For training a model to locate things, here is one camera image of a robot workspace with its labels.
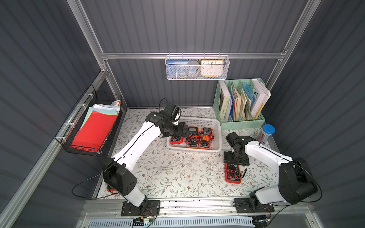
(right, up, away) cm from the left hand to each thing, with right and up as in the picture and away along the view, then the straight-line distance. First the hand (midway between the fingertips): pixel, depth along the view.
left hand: (180, 132), depth 78 cm
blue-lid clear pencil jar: (+52, +1, +5) cm, 52 cm away
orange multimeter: (+18, -5, +18) cm, 26 cm away
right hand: (+34, -19, +8) cm, 40 cm away
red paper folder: (-41, +1, -11) cm, 42 cm away
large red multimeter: (-3, -6, +11) cm, 13 cm away
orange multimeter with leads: (+8, -6, +13) cm, 16 cm away
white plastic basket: (+15, +5, +34) cm, 37 cm away
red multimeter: (+31, -24, +3) cm, 39 cm away
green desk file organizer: (+58, +6, +27) cm, 64 cm away
